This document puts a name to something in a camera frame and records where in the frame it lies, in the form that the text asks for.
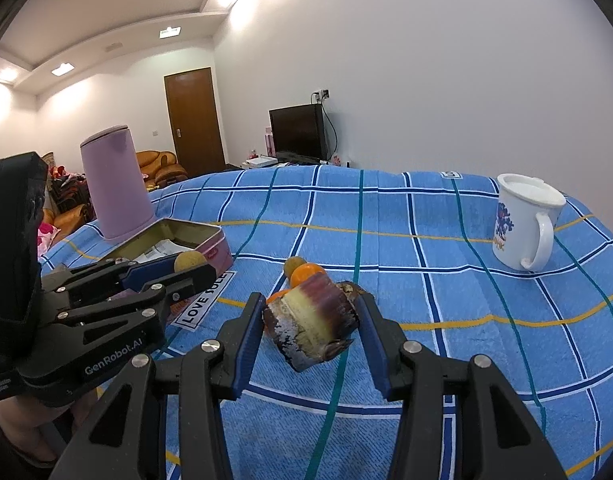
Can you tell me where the large orange tangerine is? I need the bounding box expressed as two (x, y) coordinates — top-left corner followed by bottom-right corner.
(266, 289), (291, 304)

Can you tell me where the brown round longan fruit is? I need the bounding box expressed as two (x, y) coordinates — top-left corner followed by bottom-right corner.
(284, 256), (307, 280)

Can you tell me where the small orange tangerine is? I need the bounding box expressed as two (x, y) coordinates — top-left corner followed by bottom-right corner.
(289, 262), (326, 288)

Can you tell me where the purple sugarcane piece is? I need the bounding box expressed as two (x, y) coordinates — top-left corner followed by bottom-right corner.
(262, 274), (360, 373)

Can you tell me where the person's left hand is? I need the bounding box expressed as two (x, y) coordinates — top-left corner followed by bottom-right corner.
(0, 390), (98, 463)

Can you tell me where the printed paper leaflet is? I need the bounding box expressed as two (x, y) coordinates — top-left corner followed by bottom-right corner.
(134, 238), (189, 263)

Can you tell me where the pink metal tin box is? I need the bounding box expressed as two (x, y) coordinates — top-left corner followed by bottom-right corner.
(100, 218), (233, 289)

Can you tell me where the purple electric kettle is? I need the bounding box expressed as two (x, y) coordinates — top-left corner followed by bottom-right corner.
(81, 125), (156, 243)

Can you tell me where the pink flower cushion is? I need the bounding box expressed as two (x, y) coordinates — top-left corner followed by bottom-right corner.
(37, 222), (60, 256)

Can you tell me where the brown leather sofa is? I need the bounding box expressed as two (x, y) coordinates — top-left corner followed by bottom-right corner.
(42, 151), (188, 246)

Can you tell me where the brown wooden door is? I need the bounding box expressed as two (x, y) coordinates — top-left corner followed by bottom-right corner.
(164, 67), (225, 178)

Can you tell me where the white set-top box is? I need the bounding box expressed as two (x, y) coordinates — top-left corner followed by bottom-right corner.
(241, 156), (278, 169)

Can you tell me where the blue plaid tablecloth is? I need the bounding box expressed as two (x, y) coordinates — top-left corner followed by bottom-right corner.
(38, 164), (613, 480)

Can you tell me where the pink box beside television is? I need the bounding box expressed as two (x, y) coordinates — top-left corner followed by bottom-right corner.
(264, 127), (275, 157)

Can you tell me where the white printed mug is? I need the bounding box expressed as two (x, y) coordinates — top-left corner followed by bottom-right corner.
(492, 174), (566, 272)

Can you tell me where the black television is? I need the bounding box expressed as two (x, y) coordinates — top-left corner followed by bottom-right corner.
(268, 104), (329, 160)

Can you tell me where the wall power socket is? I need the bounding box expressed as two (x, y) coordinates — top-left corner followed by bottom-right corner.
(312, 89), (329, 102)

